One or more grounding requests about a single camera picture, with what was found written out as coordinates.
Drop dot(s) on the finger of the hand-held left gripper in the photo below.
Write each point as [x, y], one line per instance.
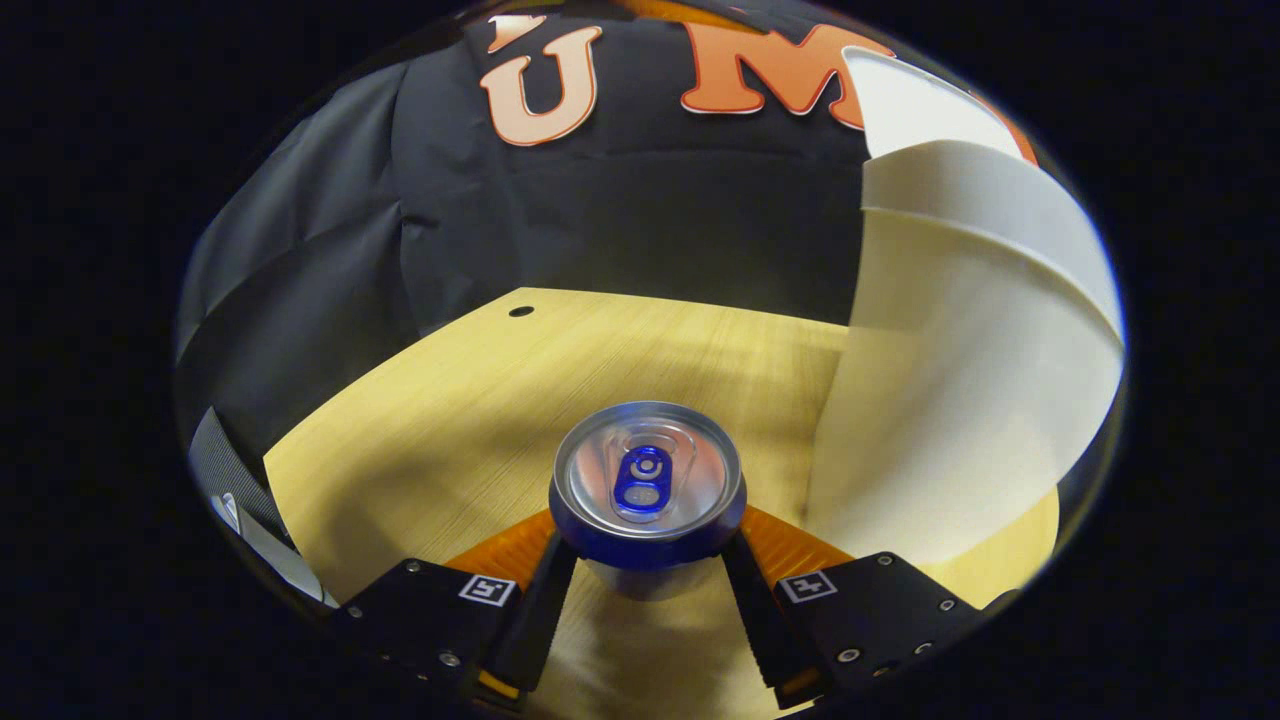
[235, 480]

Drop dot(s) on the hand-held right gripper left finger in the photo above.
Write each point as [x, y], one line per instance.
[535, 620]

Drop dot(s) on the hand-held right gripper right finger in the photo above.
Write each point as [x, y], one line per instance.
[760, 620]

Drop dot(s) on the blue pop can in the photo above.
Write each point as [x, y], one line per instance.
[645, 470]

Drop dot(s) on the white desktop garbage bin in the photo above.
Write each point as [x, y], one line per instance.
[950, 400]

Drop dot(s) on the wooden desktop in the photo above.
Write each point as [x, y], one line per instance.
[450, 430]

